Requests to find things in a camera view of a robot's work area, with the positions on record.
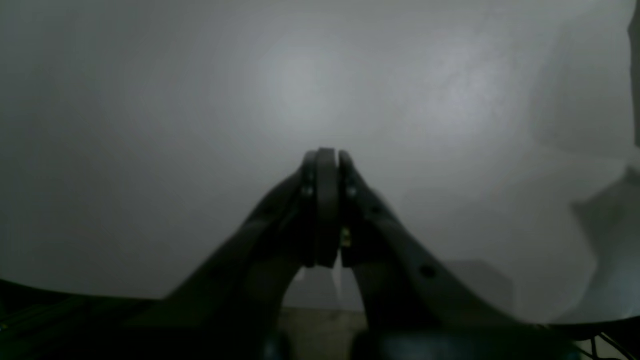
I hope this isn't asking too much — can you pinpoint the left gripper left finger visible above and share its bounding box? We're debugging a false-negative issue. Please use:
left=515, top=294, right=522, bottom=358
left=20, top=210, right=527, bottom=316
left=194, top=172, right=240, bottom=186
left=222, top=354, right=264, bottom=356
left=115, top=148, right=341, bottom=360

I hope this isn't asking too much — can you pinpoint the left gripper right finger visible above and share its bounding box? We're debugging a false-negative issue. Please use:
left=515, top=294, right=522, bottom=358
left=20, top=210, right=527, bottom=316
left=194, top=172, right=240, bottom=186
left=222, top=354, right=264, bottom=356
left=338, top=150, right=581, bottom=360

